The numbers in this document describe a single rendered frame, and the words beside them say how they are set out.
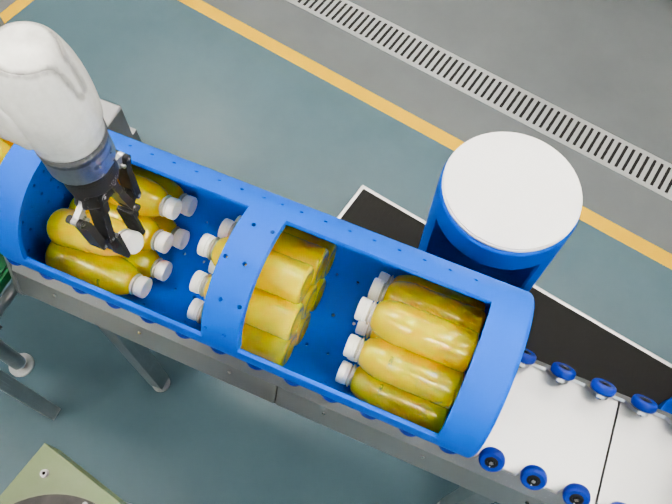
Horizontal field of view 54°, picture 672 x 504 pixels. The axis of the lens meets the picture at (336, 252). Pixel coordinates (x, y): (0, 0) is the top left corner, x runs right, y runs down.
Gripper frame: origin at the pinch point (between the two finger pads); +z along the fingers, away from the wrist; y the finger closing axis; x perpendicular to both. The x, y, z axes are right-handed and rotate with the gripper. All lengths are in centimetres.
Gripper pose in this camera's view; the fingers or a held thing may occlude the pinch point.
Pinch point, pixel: (124, 232)
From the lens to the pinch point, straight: 109.6
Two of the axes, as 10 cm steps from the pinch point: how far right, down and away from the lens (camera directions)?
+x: -9.2, -3.6, 1.5
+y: 3.9, -8.2, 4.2
